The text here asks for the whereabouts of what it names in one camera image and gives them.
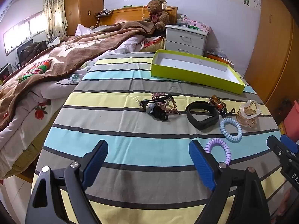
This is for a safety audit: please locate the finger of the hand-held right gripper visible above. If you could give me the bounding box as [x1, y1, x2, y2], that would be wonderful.
[281, 134, 299, 155]
[267, 135, 299, 162]

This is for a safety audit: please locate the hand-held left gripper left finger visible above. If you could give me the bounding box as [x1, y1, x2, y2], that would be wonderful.
[25, 139, 109, 224]

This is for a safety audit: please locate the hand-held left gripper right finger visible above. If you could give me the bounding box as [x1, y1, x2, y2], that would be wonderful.
[189, 139, 277, 224]

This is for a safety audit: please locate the black wristband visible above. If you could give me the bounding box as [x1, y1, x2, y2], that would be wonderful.
[186, 101, 220, 130]

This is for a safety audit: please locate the blue coil hair tie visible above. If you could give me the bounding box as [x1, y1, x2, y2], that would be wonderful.
[219, 117, 243, 143]

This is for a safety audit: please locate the black flower hair tie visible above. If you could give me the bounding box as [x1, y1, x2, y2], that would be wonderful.
[145, 105, 169, 122]

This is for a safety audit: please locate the green cardboard box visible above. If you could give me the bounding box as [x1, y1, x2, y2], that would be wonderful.
[151, 49, 246, 95]

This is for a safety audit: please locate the person's right hand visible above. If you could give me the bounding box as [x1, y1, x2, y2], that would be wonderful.
[278, 187, 299, 218]

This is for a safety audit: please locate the pink plastic stool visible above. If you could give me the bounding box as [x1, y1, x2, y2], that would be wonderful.
[287, 100, 299, 143]

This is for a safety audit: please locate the amber hair claw clip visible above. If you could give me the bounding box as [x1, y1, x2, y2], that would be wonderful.
[236, 99, 262, 129]

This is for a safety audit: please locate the yellow bed sheet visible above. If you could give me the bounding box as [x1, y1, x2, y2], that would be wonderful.
[12, 121, 54, 176]

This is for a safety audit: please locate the white floral quilt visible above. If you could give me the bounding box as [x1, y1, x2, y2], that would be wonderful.
[0, 24, 145, 180]

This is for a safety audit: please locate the wooden wardrobe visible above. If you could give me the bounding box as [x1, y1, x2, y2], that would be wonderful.
[64, 0, 104, 36]
[243, 0, 299, 126]

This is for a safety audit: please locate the orange box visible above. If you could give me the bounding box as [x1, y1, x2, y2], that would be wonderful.
[206, 51, 234, 67]

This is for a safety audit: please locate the brown fleece blanket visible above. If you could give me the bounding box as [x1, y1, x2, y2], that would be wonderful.
[0, 21, 156, 131]

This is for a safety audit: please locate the white nightstand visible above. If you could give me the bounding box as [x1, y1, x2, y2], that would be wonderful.
[165, 24, 209, 56]

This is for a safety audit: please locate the red patterned pillow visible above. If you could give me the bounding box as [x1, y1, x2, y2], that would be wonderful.
[142, 36, 166, 52]

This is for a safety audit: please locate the pink floral box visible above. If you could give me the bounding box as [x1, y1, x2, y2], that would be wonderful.
[187, 20, 212, 33]

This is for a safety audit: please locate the window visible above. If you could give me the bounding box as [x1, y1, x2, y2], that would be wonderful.
[3, 10, 47, 56]

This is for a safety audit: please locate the cluster of small bottles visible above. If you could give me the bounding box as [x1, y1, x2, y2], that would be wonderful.
[176, 15, 190, 27]

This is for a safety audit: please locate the wooden headboard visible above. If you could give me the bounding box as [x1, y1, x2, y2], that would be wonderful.
[95, 6, 178, 27]

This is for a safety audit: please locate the dotted curtain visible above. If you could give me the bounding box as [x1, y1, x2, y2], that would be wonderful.
[43, 0, 68, 43]

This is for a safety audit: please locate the brown teddy bear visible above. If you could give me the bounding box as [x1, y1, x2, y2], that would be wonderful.
[142, 0, 171, 32]

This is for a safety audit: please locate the purple coil hair tie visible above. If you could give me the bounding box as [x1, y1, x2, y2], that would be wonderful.
[205, 138, 232, 166]

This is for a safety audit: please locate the brown beaded bracelet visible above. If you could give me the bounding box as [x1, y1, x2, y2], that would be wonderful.
[209, 95, 236, 117]

